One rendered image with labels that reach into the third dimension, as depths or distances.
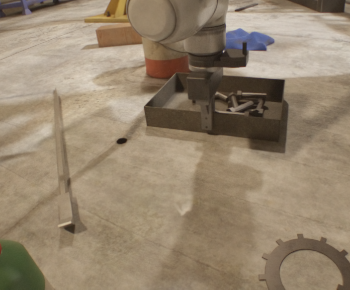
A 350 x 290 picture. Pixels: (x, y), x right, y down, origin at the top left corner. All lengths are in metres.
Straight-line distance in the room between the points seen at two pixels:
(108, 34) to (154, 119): 0.94
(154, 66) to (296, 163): 0.64
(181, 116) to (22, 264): 0.53
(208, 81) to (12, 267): 0.46
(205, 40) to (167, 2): 0.22
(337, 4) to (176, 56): 1.59
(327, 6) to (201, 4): 1.98
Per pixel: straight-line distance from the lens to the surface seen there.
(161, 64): 1.06
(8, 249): 0.29
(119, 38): 1.61
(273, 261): 0.47
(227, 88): 0.92
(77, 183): 0.65
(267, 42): 1.43
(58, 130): 0.84
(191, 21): 0.40
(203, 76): 0.59
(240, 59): 0.60
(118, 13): 2.41
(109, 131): 0.79
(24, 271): 0.29
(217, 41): 0.59
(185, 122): 0.73
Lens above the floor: 0.39
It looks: 33 degrees down
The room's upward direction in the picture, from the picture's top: 6 degrees counter-clockwise
